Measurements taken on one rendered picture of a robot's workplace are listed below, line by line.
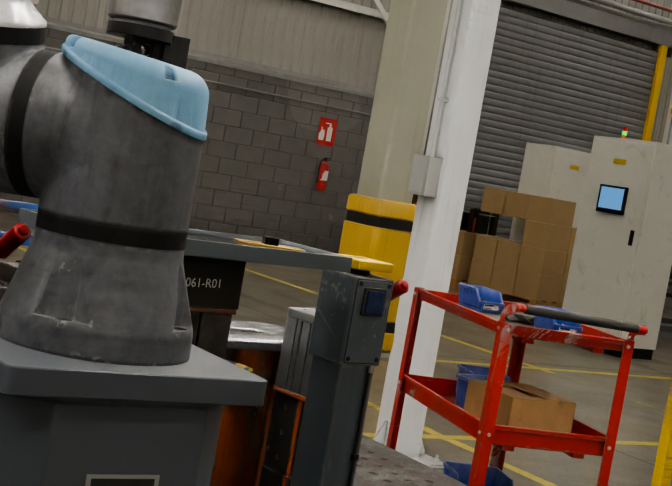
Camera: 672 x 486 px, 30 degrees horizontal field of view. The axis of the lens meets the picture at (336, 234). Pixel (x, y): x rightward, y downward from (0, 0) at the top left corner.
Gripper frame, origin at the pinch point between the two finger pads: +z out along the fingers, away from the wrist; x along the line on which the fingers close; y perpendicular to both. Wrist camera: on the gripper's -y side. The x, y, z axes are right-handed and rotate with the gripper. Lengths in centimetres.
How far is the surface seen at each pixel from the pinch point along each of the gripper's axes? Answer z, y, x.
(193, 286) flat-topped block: 6.8, 12.2, -1.9
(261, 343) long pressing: 18, 37, 34
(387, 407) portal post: 95, 247, 364
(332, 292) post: 6.7, 34.4, 8.8
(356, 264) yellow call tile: 2.6, 35.7, 6.0
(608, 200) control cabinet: -24, 700, 820
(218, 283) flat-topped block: 6.3, 15.4, -1.0
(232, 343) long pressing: 18.4, 31.9, 32.6
